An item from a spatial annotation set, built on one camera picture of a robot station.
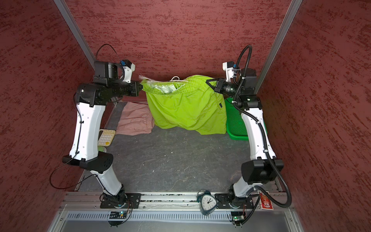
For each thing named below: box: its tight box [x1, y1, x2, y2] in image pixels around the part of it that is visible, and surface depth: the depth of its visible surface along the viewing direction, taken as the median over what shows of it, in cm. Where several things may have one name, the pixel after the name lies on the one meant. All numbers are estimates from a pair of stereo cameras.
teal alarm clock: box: [196, 188, 219, 216], surface depth 72 cm
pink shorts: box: [114, 101, 155, 136], surface depth 105 cm
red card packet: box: [257, 190, 274, 211], surface depth 74 cm
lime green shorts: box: [140, 75, 228, 135], surface depth 80 cm
